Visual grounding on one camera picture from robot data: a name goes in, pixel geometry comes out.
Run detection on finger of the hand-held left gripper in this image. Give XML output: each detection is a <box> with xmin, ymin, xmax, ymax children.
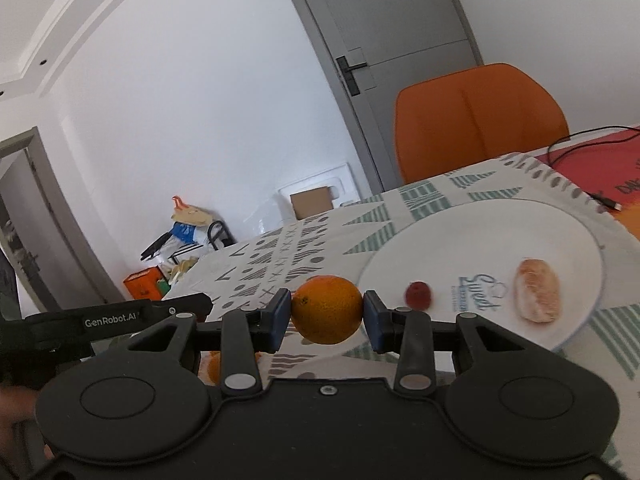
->
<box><xmin>150</xmin><ymin>293</ymin><xmax>214</xmax><ymax>322</ymax></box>

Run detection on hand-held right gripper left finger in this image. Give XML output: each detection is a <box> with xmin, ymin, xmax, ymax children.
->
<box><xmin>125</xmin><ymin>288</ymin><xmax>292</xmax><ymax>397</ymax></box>

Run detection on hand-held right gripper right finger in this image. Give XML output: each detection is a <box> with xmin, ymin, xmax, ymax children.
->
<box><xmin>362</xmin><ymin>290</ymin><xmax>531</xmax><ymax>397</ymax></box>

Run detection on large orange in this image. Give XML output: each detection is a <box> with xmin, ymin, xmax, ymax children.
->
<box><xmin>291</xmin><ymin>275</ymin><xmax>363</xmax><ymax>346</ymax></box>

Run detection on plain white plate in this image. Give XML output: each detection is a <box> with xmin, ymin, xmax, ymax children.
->
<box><xmin>265</xmin><ymin>352</ymin><xmax>403</xmax><ymax>382</ymax></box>

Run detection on white plate blue rim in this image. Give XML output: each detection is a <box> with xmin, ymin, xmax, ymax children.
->
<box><xmin>357</xmin><ymin>198</ymin><xmax>604</xmax><ymax>354</ymax></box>

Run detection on person's left hand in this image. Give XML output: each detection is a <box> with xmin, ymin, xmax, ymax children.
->
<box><xmin>0</xmin><ymin>387</ymin><xmax>54</xmax><ymax>480</ymax></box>

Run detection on orange box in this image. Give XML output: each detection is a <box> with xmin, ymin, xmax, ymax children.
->
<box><xmin>123</xmin><ymin>266</ymin><xmax>169</xmax><ymax>301</ymax></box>

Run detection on red round fruit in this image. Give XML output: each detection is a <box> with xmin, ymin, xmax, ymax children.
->
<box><xmin>404</xmin><ymin>281</ymin><xmax>432</xmax><ymax>310</ymax></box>

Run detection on patterned tablecloth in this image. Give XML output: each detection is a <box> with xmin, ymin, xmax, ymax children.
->
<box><xmin>161</xmin><ymin>152</ymin><xmax>640</xmax><ymax>480</ymax></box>

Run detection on brown paper bag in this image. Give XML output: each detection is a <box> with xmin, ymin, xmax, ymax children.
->
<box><xmin>171</xmin><ymin>195</ymin><xmax>212</xmax><ymax>227</ymax></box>

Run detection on cardboard box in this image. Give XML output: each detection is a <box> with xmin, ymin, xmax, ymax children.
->
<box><xmin>289</xmin><ymin>185</ymin><xmax>334</xmax><ymax>221</ymax></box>

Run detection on white foam panel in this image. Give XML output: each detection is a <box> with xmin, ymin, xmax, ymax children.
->
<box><xmin>276</xmin><ymin>162</ymin><xmax>359</xmax><ymax>222</ymax></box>

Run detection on peeled pomelo segment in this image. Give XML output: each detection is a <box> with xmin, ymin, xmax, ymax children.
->
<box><xmin>514</xmin><ymin>258</ymin><xmax>562</xmax><ymax>324</ymax></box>

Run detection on orange chair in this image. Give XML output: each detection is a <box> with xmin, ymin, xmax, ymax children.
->
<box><xmin>393</xmin><ymin>63</ymin><xmax>571</xmax><ymax>186</ymax></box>

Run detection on red orange printed mat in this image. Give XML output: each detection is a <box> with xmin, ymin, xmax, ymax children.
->
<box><xmin>547</xmin><ymin>127</ymin><xmax>640</xmax><ymax>241</ymax></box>

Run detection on grey door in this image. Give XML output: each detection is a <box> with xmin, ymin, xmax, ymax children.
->
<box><xmin>272</xmin><ymin>0</ymin><xmax>485</xmax><ymax>197</ymax></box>

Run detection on black metal frame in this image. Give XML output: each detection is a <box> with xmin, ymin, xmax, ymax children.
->
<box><xmin>207</xmin><ymin>220</ymin><xmax>237</xmax><ymax>252</ymax></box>

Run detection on grey door frame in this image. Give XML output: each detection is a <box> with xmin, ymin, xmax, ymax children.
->
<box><xmin>0</xmin><ymin>127</ymin><xmax>127</xmax><ymax>322</ymax></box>

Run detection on black door handle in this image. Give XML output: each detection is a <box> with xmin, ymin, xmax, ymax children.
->
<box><xmin>335</xmin><ymin>54</ymin><xmax>369</xmax><ymax>97</ymax></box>

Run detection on black cable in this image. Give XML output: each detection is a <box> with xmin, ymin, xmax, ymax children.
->
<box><xmin>547</xmin><ymin>126</ymin><xmax>640</xmax><ymax>212</ymax></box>

